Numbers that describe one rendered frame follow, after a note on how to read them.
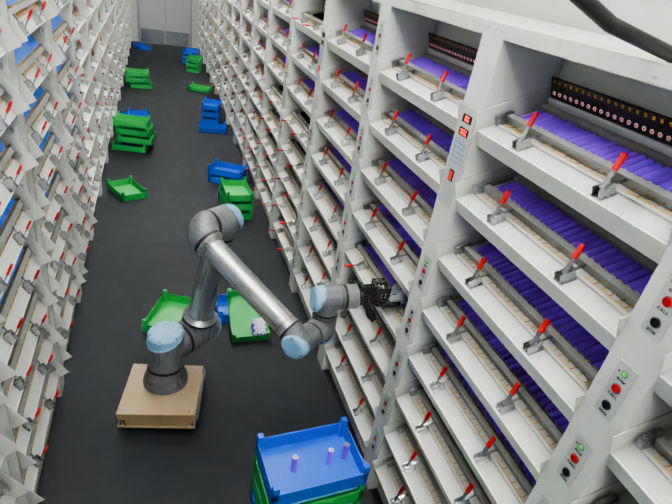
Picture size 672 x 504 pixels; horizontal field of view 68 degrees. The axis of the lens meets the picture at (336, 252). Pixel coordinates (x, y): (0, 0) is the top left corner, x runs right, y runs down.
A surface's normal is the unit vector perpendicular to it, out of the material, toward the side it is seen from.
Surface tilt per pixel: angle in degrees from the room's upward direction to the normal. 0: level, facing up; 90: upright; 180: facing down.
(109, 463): 0
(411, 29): 90
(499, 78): 90
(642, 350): 90
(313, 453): 0
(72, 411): 0
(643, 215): 21
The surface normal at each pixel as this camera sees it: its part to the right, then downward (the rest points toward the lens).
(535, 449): -0.19, -0.79
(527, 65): 0.29, 0.51
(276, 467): 0.15, -0.86
